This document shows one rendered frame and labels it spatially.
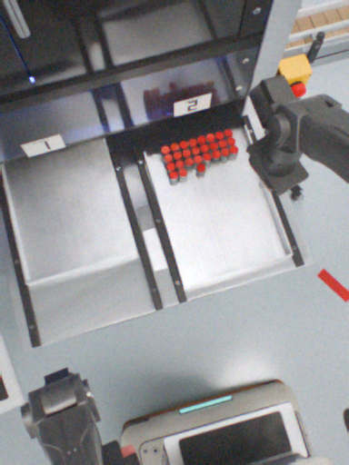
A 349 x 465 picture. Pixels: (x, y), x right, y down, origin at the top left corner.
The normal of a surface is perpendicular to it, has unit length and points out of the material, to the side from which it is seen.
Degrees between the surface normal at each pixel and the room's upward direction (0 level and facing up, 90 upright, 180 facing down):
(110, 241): 0
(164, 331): 0
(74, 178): 0
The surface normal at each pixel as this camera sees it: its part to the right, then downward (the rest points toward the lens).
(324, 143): -0.89, 0.33
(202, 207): 0.00, -0.25
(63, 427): -0.13, -0.81
